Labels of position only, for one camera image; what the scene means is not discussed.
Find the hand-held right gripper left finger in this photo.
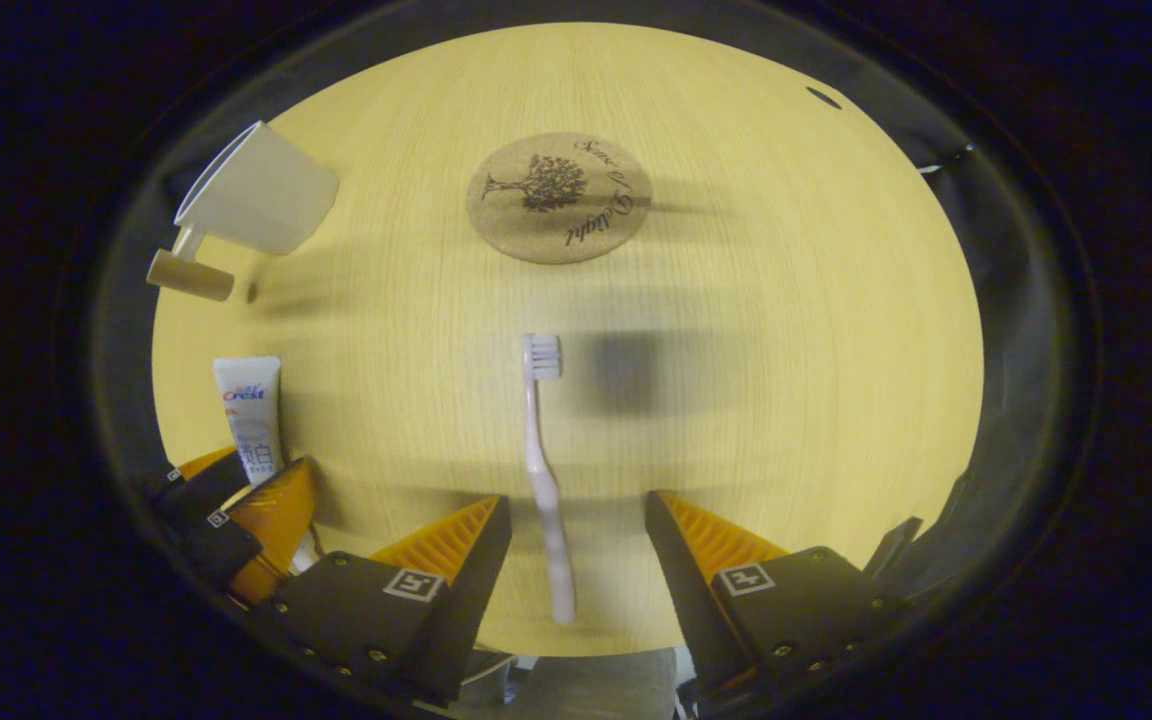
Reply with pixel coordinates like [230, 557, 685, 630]
[271, 495, 515, 707]

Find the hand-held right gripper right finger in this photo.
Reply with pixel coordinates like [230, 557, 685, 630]
[643, 490, 897, 699]

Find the white toothpaste tube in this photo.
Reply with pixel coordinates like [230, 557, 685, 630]
[213, 356, 319, 573]

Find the pink toothbrush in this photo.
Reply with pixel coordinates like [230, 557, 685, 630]
[520, 333, 578, 626]

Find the white cup with wooden handle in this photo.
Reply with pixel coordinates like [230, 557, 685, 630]
[146, 120, 341, 303]

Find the round cork coaster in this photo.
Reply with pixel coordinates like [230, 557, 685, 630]
[466, 132, 653, 265]

